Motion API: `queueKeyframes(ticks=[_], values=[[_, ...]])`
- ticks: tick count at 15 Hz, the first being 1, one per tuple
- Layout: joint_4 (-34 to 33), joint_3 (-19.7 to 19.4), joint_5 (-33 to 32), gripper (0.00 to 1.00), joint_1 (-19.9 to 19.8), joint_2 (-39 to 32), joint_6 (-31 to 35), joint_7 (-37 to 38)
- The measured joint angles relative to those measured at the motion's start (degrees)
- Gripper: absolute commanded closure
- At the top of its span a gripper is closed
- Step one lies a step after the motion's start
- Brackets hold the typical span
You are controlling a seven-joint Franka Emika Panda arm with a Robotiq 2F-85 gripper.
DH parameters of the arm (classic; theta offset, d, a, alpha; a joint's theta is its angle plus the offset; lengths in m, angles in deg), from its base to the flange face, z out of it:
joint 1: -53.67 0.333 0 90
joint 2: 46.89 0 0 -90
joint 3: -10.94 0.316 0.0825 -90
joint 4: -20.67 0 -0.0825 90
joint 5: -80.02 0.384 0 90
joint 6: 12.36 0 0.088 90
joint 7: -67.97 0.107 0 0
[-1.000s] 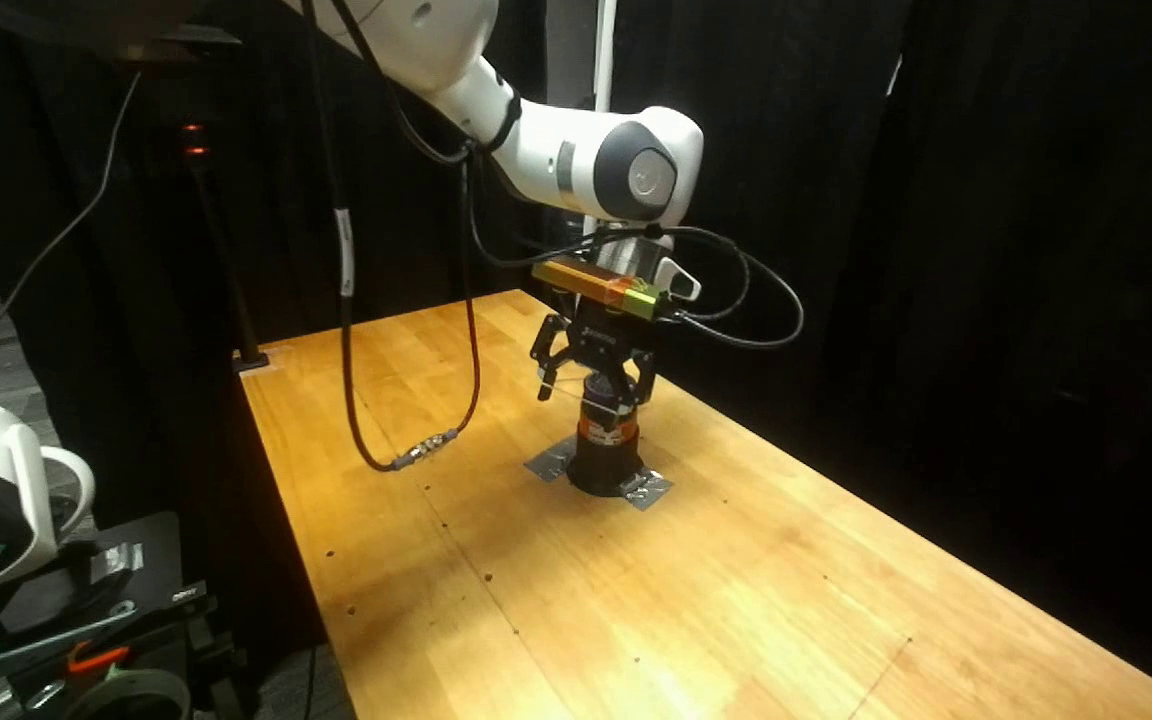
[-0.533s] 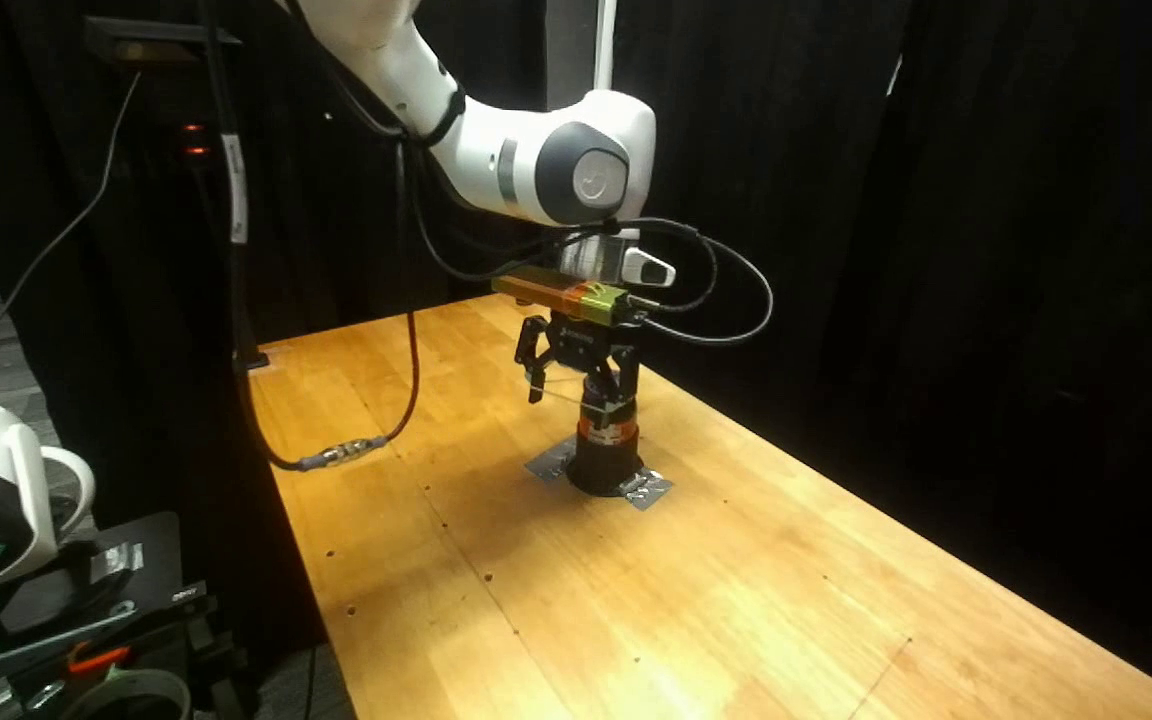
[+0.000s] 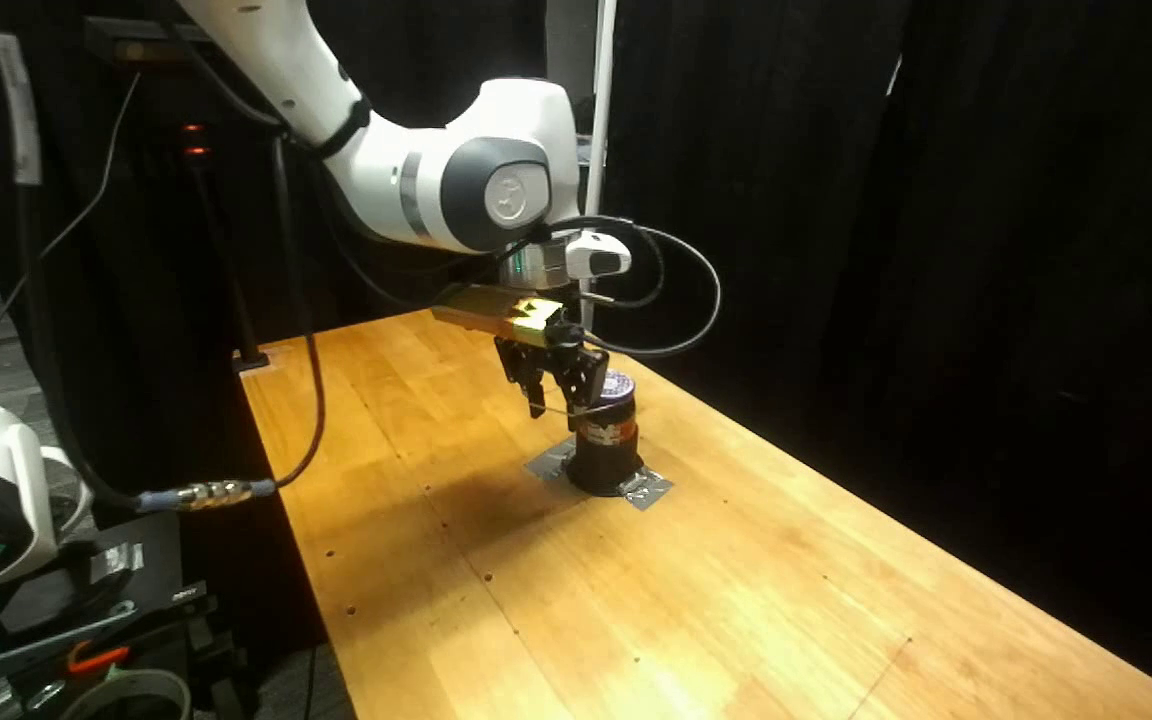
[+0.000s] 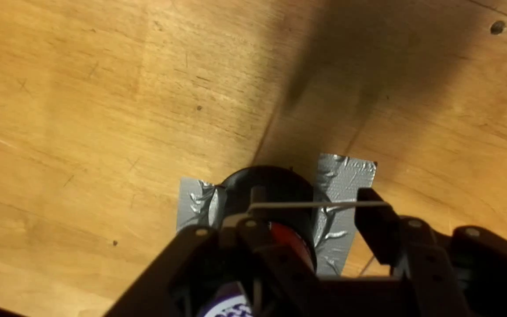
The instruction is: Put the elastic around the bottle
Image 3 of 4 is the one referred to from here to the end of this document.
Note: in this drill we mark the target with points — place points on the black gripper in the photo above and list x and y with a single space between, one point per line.
553 334

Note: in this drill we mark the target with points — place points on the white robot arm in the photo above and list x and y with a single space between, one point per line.
441 166

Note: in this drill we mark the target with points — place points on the dark bottle with pale cap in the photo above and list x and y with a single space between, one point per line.
602 440

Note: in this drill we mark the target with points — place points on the black curtain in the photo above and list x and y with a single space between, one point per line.
977 266

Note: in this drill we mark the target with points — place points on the flat wrist camera bar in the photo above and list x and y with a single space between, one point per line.
488 314

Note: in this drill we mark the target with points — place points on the white upright post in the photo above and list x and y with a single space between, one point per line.
602 86

